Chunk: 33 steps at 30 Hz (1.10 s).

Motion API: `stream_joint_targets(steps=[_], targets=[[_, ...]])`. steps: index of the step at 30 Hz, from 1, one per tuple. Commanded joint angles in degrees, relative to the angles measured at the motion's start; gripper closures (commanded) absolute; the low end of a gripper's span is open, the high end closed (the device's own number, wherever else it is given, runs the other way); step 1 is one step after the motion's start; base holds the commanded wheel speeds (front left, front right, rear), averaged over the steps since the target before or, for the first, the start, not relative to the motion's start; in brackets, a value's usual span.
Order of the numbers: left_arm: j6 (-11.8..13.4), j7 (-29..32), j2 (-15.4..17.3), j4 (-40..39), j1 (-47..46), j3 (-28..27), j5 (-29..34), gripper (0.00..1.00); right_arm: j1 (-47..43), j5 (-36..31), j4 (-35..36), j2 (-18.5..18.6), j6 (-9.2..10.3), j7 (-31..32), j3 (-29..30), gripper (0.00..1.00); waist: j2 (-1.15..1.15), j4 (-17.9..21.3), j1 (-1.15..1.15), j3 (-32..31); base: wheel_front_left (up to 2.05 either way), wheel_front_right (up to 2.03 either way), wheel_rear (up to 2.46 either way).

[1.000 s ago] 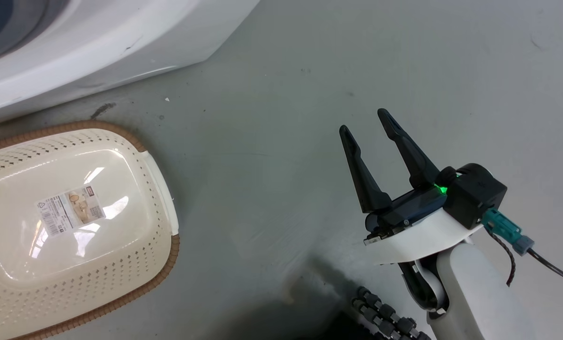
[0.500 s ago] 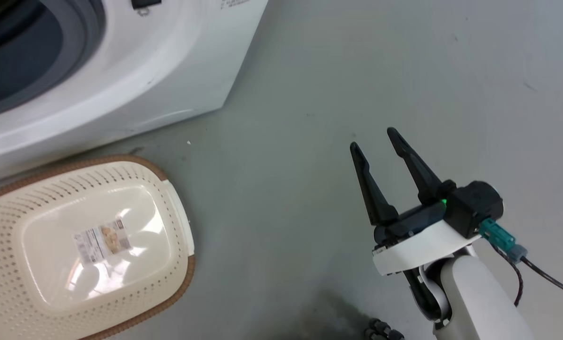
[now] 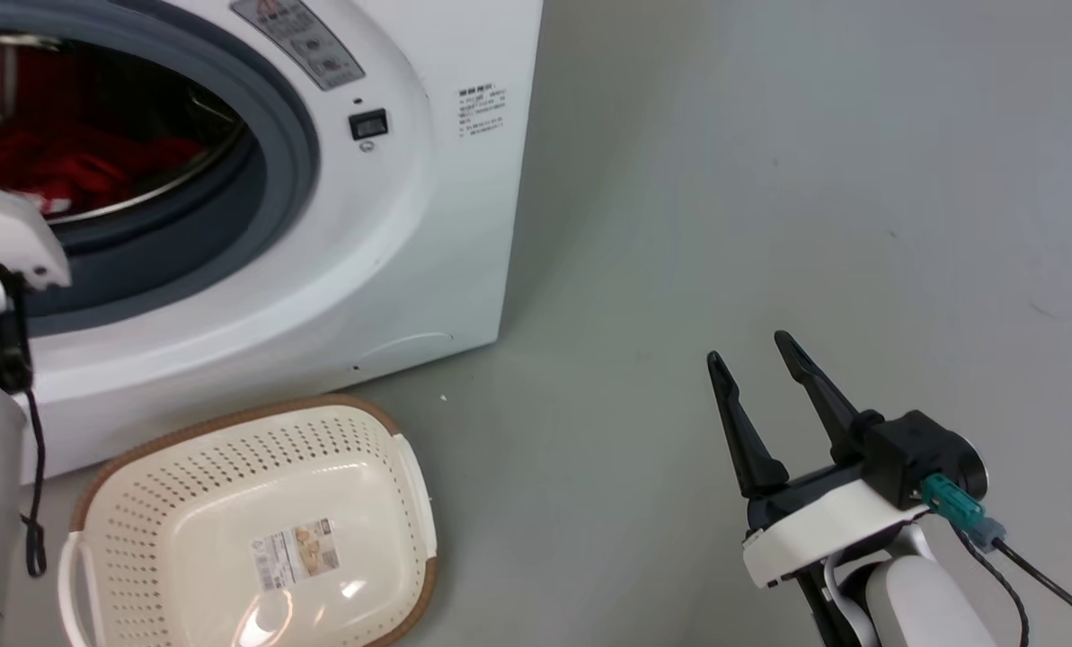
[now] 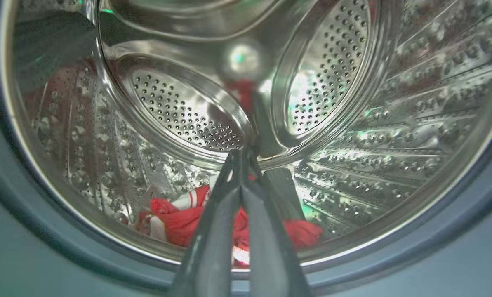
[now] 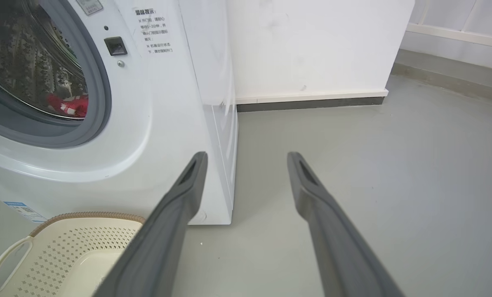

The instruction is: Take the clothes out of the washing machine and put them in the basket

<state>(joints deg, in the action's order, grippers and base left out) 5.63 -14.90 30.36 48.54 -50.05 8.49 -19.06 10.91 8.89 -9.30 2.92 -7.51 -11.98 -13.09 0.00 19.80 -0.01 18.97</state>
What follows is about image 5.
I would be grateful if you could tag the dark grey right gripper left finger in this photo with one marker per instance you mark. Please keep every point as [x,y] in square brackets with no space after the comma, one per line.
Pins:
[163,231]

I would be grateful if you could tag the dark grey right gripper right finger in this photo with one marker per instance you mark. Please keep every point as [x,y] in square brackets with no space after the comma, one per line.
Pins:
[336,243]

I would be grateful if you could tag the cream perforated laundry basket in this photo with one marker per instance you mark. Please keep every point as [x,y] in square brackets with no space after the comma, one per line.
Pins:
[64,255]

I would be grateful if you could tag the white front-load washing machine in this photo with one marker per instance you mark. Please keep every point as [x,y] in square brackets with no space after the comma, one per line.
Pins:
[163,123]

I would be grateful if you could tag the blue energy label sticker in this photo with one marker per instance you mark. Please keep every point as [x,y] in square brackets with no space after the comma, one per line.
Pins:
[24,211]

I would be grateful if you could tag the red patterned garment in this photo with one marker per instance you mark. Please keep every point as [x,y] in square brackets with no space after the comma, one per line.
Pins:
[70,105]

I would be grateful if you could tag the grey rubber door gasket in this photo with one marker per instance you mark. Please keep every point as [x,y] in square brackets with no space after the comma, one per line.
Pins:
[99,82]

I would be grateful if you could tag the black door latch socket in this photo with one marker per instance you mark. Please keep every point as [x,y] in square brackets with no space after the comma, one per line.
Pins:
[115,45]

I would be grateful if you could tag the Chinese text warning sticker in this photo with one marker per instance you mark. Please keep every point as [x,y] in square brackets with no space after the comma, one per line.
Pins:
[154,31]

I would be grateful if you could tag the white wall baseboard trim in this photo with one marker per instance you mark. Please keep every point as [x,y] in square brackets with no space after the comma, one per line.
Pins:
[311,97]

